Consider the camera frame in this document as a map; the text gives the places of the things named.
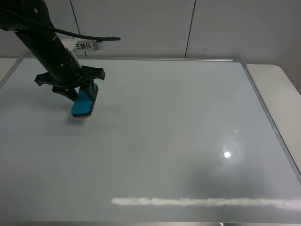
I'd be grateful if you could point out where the white whiteboard with aluminium frame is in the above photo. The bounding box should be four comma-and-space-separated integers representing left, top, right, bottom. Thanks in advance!
0, 58, 301, 224

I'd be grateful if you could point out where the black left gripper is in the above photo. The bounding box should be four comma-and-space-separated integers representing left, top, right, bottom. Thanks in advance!
34, 50, 105, 102

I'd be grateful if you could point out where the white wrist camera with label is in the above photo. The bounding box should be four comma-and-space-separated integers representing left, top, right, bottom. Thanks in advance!
61, 38, 103, 68

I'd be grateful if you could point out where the blue whiteboard eraser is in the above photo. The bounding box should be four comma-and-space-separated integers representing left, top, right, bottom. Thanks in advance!
71, 87, 96, 118

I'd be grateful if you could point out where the black braided cable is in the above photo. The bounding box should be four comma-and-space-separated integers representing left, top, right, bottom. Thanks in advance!
0, 4, 121, 42

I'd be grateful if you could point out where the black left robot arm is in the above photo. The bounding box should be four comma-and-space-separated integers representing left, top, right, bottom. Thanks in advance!
0, 0, 105, 101

